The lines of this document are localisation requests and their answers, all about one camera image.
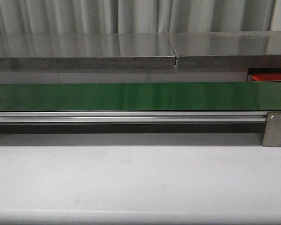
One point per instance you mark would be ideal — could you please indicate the aluminium conveyor side rail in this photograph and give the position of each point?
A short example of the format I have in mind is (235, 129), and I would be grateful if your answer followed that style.
(129, 116)

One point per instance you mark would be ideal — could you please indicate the left grey stone slab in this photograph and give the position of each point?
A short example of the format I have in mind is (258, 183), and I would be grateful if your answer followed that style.
(85, 51)

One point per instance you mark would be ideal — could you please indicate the green conveyor belt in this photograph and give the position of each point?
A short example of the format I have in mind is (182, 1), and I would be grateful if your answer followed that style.
(159, 96)

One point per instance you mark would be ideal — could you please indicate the white pleated curtain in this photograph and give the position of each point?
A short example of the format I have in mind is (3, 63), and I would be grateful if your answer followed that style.
(134, 16)

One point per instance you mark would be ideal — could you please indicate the grey stone slab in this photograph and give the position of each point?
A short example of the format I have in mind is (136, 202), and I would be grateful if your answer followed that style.
(242, 49)
(85, 51)

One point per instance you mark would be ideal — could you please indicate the steel conveyor support bracket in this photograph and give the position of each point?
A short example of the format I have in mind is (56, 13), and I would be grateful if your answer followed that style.
(272, 134)

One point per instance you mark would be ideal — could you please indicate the red plastic tray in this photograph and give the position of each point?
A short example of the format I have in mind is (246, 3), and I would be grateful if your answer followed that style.
(266, 77)

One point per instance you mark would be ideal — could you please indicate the right grey stone slab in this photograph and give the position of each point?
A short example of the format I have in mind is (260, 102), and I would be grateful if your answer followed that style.
(242, 49)

